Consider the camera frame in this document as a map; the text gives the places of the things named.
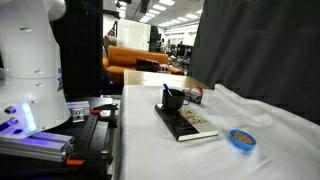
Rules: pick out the blue marker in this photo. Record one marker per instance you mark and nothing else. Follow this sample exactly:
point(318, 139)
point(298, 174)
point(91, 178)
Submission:
point(167, 88)

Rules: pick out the black mug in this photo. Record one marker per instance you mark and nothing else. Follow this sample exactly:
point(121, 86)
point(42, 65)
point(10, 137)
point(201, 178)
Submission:
point(172, 100)

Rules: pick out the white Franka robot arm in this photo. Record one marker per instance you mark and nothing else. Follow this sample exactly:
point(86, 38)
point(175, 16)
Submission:
point(30, 66)

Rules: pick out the brown wooden table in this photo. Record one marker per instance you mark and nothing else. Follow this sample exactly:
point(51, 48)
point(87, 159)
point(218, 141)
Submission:
point(146, 79)

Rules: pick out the dark brown sofa cushion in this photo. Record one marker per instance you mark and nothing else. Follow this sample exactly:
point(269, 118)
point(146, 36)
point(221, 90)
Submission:
point(146, 64)

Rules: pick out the red tape dispenser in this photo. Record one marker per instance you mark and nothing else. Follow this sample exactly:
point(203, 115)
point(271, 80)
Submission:
point(195, 93)

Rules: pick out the black hardcover book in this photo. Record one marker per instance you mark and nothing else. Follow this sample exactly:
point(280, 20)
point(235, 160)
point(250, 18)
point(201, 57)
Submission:
point(190, 125)

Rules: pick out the orange sofa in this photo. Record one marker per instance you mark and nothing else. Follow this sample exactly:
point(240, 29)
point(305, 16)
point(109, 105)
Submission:
point(123, 58)

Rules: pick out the black clamp with orange grip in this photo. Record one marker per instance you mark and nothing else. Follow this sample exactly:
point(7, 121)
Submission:
point(75, 162)
point(108, 108)

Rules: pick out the white tablecloth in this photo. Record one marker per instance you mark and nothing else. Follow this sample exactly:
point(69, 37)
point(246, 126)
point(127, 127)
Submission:
point(160, 153)

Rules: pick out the black perforated mounting board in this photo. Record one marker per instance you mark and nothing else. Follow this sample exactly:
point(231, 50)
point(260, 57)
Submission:
point(86, 136)

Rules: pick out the black pillar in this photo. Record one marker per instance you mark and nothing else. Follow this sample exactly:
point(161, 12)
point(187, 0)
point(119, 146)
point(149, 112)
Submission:
point(81, 50)

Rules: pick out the blue bowl with grains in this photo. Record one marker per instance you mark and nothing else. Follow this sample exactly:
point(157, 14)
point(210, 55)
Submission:
point(242, 139)

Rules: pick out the black curtain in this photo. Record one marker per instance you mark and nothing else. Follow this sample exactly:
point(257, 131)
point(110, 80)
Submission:
point(260, 50)

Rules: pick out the white wall panel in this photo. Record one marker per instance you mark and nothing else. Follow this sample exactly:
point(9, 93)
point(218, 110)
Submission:
point(133, 33)

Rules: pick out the small aluminium bracket block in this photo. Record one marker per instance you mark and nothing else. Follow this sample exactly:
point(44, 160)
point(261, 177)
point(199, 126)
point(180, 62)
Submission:
point(78, 111)

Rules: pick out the aluminium extrusion rail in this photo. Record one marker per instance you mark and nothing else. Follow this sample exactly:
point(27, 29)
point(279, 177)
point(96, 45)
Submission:
point(36, 146)

